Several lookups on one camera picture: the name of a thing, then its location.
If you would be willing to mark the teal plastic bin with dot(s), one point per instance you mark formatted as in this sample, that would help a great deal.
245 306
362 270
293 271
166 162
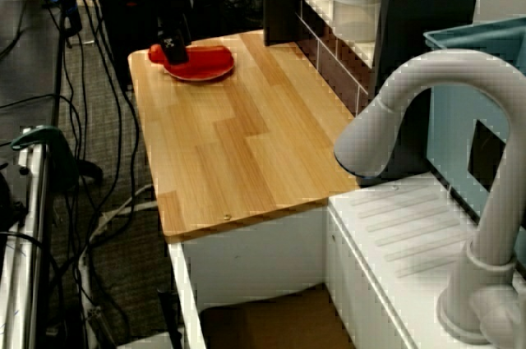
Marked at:
456 119

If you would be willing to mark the black pole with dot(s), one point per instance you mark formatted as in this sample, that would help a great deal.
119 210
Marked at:
61 57

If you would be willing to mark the dark grey upright panel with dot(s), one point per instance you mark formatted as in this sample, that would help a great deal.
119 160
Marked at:
427 8

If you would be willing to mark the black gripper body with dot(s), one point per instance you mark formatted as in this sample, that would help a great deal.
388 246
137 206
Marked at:
172 8

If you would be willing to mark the red toy sausage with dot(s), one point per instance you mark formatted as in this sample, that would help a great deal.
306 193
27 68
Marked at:
207 57

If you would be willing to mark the large white lidded jar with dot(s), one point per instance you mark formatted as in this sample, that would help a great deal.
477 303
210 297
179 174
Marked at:
355 8

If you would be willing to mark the grey toy faucet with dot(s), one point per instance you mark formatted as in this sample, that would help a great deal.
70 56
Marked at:
493 160

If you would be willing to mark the black upright post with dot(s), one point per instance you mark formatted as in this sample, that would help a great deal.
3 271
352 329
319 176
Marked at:
283 0

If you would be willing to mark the beige backsplash shelf ledge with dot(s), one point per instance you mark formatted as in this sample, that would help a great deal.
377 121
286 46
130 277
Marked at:
324 16

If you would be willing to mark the metal frame rail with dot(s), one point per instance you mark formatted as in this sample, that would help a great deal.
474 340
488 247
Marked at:
35 250

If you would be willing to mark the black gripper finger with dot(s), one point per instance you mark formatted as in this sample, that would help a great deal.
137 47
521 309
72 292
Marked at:
176 51

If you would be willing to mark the green clamp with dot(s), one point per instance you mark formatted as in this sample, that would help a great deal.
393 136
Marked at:
49 148

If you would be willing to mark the red round plate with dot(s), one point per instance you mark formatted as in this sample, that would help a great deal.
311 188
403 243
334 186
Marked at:
205 74

